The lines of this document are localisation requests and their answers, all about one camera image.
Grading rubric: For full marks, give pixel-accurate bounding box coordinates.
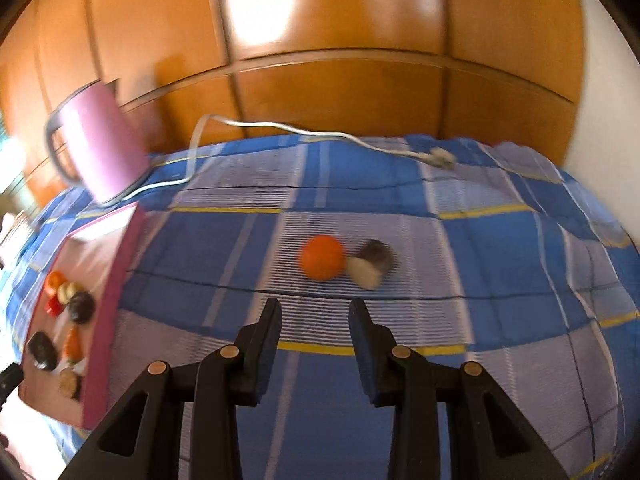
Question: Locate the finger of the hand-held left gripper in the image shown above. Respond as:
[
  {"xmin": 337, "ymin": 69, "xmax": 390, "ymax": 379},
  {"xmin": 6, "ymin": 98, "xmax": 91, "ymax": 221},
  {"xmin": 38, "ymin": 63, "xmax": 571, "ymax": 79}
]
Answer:
[{"xmin": 0, "ymin": 362, "xmax": 25, "ymax": 406}]

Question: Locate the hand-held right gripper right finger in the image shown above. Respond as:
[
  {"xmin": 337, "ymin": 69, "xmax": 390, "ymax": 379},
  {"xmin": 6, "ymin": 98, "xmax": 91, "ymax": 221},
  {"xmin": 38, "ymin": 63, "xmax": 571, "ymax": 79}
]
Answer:
[{"xmin": 348, "ymin": 298, "xmax": 571, "ymax": 480}]

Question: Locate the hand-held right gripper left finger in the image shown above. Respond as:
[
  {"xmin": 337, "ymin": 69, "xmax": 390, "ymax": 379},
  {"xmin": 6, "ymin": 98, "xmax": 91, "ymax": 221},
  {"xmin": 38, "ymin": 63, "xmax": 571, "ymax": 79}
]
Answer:
[{"xmin": 57, "ymin": 297, "xmax": 283, "ymax": 480}]

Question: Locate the dark avocado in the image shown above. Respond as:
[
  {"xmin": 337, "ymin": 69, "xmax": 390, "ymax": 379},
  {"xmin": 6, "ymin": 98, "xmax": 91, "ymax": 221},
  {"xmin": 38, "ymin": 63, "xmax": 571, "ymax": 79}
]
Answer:
[
  {"xmin": 27, "ymin": 332, "xmax": 58, "ymax": 372},
  {"xmin": 67, "ymin": 291, "xmax": 97, "ymax": 323}
]

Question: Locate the small brown cut fruit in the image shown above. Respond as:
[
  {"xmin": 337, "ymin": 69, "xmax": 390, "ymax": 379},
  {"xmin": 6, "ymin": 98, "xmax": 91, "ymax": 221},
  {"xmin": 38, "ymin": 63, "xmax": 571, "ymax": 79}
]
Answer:
[{"xmin": 57, "ymin": 367, "xmax": 83, "ymax": 401}]

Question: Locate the small carrot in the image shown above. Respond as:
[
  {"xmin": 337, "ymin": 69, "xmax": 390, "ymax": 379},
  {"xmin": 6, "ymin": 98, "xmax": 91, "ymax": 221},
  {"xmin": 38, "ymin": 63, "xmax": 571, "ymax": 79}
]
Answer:
[{"xmin": 64, "ymin": 327, "xmax": 83, "ymax": 363}]

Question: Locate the halved mangosteen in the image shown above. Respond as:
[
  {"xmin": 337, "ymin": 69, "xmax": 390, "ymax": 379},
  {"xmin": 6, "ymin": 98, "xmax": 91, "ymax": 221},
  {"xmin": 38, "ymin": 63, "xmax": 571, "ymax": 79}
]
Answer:
[{"xmin": 346, "ymin": 239, "xmax": 396, "ymax": 289}]

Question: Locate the orange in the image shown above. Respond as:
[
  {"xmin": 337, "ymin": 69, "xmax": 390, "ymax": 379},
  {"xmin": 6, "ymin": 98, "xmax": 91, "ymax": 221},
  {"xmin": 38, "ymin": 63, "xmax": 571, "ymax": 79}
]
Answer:
[
  {"xmin": 299, "ymin": 235, "xmax": 347, "ymax": 281},
  {"xmin": 44, "ymin": 271, "xmax": 68, "ymax": 297}
]

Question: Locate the yellow ribbed fruit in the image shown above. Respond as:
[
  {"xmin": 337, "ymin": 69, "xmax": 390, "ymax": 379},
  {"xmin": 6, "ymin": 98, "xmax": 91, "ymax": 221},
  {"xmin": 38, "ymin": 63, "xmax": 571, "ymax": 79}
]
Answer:
[{"xmin": 56, "ymin": 281, "xmax": 85, "ymax": 305}]

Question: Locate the pink shallow cardboard box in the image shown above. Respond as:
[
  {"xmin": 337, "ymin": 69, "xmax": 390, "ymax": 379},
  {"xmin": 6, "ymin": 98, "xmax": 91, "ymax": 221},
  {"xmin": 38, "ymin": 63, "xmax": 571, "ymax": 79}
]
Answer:
[{"xmin": 19, "ymin": 201, "xmax": 147, "ymax": 430}]

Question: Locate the blue plaid tablecloth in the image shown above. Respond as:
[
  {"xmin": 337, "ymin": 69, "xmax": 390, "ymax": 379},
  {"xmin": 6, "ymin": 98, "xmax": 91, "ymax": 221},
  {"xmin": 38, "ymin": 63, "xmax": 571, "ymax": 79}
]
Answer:
[{"xmin": 0, "ymin": 135, "xmax": 640, "ymax": 480}]

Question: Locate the pink electric kettle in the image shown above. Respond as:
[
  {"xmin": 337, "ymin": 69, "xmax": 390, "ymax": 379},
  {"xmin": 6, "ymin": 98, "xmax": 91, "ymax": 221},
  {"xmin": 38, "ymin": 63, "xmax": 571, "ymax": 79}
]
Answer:
[{"xmin": 45, "ymin": 80, "xmax": 151, "ymax": 206}]

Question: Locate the wooden wardrobe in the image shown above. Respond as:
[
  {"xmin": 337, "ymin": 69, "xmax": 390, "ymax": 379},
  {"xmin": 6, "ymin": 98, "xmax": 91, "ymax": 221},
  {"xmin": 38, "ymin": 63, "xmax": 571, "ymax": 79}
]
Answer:
[{"xmin": 0, "ymin": 0, "xmax": 588, "ymax": 201}]

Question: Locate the white power cord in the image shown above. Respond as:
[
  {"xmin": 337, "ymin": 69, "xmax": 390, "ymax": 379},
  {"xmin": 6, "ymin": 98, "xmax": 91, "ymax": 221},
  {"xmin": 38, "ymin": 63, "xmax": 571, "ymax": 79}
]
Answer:
[{"xmin": 112, "ymin": 114, "xmax": 457, "ymax": 206}]

